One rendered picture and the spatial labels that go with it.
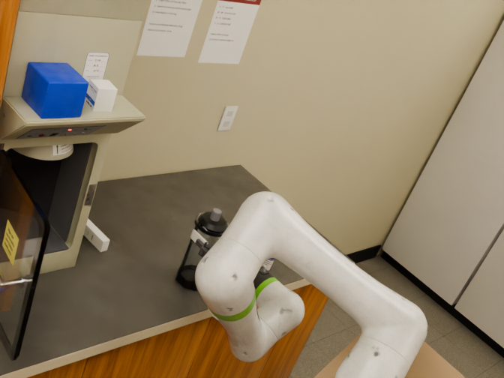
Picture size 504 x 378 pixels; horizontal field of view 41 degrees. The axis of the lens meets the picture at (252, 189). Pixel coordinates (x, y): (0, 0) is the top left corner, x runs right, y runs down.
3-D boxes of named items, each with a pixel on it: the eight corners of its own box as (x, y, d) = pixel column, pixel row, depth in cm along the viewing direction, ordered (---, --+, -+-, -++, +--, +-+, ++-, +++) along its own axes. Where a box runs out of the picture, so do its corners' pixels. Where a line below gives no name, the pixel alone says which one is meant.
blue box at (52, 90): (20, 97, 153) (27, 61, 149) (60, 97, 160) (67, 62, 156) (40, 119, 147) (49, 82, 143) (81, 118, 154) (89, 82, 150)
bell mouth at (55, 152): (-8, 127, 176) (-5, 108, 173) (54, 124, 188) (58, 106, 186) (22, 163, 166) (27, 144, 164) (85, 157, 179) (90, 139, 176)
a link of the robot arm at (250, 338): (266, 298, 155) (235, 266, 160) (228, 331, 152) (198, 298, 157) (280, 347, 186) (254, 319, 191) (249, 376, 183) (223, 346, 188)
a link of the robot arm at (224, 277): (259, 253, 141) (212, 227, 145) (226, 303, 136) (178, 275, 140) (269, 287, 156) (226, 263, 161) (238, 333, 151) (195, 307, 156)
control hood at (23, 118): (-6, 134, 155) (1, 96, 150) (113, 128, 178) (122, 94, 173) (16, 161, 149) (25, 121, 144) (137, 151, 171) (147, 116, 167)
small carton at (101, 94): (84, 100, 162) (89, 79, 159) (103, 101, 165) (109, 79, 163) (92, 111, 159) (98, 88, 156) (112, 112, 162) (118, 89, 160)
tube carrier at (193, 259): (169, 270, 211) (188, 214, 201) (195, 263, 219) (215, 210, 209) (189, 292, 205) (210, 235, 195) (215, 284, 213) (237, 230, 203)
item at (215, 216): (190, 221, 202) (196, 203, 199) (212, 217, 209) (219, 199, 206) (208, 240, 197) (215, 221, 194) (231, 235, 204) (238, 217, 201)
